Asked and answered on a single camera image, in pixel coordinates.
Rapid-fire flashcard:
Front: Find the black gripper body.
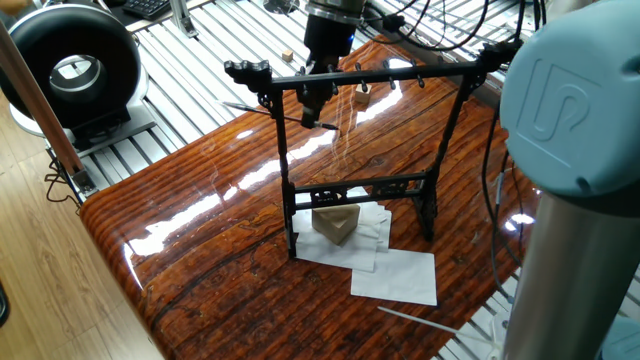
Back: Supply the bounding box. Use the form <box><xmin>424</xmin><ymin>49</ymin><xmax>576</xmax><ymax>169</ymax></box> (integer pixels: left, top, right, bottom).
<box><xmin>302</xmin><ymin>12</ymin><xmax>357</xmax><ymax>83</ymax></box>

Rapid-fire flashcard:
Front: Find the black round duct fan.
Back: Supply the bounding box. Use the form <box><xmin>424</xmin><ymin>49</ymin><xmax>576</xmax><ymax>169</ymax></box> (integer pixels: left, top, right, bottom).
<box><xmin>0</xmin><ymin>4</ymin><xmax>149</xmax><ymax>142</ymax></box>

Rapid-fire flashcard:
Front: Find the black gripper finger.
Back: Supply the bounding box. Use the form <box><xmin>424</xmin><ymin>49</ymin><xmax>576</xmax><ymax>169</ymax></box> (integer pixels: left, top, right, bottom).
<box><xmin>292</xmin><ymin>76</ymin><xmax>317</xmax><ymax>129</ymax></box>
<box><xmin>310</xmin><ymin>76</ymin><xmax>343</xmax><ymax>125</ymax></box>

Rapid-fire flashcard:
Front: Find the large wooden block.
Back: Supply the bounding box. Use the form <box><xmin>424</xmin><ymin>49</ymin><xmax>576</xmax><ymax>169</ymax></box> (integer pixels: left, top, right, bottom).
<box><xmin>311</xmin><ymin>202</ymin><xmax>362</xmax><ymax>247</ymax></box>

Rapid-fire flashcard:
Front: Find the thin calligraphy brush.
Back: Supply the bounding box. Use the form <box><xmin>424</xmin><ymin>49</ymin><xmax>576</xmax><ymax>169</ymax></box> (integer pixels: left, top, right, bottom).
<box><xmin>221</xmin><ymin>100</ymin><xmax>339</xmax><ymax>131</ymax></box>

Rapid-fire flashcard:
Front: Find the white paper sheet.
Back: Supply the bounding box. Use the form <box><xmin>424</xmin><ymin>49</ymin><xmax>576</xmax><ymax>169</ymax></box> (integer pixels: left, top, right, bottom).
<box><xmin>289</xmin><ymin>198</ymin><xmax>373</xmax><ymax>267</ymax></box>
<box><xmin>328</xmin><ymin>200</ymin><xmax>394</xmax><ymax>272</ymax></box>
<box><xmin>349</xmin><ymin>247</ymin><xmax>440</xmax><ymax>307</ymax></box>

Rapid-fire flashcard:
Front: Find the brown wooden pole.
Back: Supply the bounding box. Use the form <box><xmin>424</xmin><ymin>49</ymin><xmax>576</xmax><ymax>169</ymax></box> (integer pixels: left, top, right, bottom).
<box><xmin>0</xmin><ymin>18</ymin><xmax>87</xmax><ymax>187</ymax></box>

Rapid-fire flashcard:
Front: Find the black keyboard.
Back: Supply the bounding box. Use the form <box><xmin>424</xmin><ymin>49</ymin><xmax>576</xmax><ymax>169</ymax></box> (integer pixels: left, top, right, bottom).
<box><xmin>124</xmin><ymin>0</ymin><xmax>180</xmax><ymax>22</ymax></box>

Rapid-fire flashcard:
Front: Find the small wooden cube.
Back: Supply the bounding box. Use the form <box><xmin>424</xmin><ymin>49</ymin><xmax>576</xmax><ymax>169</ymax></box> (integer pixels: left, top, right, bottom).
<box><xmin>352</xmin><ymin>86</ymin><xmax>375</xmax><ymax>109</ymax></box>

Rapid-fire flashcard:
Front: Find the black metal pen rack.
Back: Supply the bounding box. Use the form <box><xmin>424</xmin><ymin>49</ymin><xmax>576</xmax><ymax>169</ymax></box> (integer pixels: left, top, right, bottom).
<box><xmin>222</xmin><ymin>35</ymin><xmax>526</xmax><ymax>263</ymax></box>

